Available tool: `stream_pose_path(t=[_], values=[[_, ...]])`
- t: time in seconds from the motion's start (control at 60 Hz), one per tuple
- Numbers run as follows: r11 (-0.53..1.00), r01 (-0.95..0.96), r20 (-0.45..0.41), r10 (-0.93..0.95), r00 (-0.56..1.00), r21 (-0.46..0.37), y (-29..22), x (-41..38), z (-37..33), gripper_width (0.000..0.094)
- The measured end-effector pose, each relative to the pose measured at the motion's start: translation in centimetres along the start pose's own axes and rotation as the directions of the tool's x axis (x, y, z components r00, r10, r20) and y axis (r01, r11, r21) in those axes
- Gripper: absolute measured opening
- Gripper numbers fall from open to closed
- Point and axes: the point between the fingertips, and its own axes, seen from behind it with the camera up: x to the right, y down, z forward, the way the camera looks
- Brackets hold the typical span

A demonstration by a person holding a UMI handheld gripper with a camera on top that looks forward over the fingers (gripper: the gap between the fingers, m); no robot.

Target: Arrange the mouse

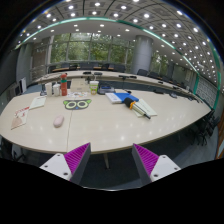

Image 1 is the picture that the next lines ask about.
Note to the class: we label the white paper leaflet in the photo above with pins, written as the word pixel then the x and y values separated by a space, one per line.
pixel 148 108

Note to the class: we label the green-printed paper drink cup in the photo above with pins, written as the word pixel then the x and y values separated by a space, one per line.
pixel 94 87

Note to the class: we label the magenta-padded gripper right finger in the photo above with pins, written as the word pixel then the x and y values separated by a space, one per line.
pixel 146 159

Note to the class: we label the red and white brochure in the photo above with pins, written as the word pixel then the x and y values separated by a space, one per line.
pixel 20 117

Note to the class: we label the grey desktop microphone unit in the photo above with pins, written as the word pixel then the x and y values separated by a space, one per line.
pixel 106 89

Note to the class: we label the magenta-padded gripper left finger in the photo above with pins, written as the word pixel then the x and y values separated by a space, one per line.
pixel 77 157

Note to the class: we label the white lidded mug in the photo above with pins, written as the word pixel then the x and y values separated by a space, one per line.
pixel 56 90

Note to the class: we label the stack of white paper cups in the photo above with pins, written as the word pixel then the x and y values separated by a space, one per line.
pixel 48 89

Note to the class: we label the cat-face mouse pad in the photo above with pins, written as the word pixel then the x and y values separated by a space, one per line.
pixel 77 104

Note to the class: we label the white booklet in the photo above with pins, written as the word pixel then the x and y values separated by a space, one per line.
pixel 37 102

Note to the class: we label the black handheld microphone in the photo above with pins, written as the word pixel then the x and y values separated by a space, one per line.
pixel 133 106

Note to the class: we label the blue and white book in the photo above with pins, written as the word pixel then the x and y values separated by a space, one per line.
pixel 121 97

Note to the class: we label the white cardboard box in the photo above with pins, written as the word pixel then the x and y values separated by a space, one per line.
pixel 80 85

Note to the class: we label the black office chairs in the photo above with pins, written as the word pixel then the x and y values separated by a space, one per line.
pixel 201 128

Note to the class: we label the pink computer mouse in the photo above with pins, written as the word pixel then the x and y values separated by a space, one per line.
pixel 58 121

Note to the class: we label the ceiling lights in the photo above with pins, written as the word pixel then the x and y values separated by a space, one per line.
pixel 146 15

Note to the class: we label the long curved conference desk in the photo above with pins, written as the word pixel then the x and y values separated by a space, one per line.
pixel 110 75

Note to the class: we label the colourful sticker sheet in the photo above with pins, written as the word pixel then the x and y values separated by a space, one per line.
pixel 76 95

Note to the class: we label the red thermos bottle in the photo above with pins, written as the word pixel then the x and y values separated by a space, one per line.
pixel 63 85

